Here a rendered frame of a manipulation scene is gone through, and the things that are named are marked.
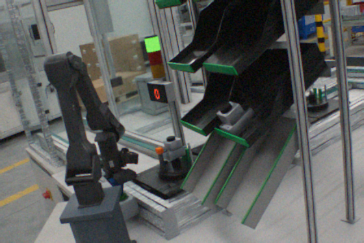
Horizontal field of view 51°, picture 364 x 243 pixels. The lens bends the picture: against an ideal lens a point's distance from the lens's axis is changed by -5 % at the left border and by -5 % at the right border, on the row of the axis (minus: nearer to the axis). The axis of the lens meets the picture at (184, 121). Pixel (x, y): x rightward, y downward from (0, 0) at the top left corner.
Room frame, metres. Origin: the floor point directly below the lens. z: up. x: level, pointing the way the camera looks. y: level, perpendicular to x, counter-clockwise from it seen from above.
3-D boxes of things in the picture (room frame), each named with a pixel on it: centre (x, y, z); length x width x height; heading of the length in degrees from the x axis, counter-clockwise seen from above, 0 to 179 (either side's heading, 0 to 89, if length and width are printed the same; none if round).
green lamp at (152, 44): (1.47, 0.06, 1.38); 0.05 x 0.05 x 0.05
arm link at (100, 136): (1.15, 0.24, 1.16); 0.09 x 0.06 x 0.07; 167
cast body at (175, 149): (1.26, 0.05, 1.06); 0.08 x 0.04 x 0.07; 122
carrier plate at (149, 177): (1.25, 0.06, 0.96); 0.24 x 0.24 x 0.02; 32
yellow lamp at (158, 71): (1.47, 0.06, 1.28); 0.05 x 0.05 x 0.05
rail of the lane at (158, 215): (1.40, 0.33, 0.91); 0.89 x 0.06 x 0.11; 32
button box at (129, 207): (1.21, 0.28, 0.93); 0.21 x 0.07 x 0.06; 32
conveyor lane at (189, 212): (1.51, -0.35, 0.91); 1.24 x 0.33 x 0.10; 122
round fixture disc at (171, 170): (1.25, 0.06, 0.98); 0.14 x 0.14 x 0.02
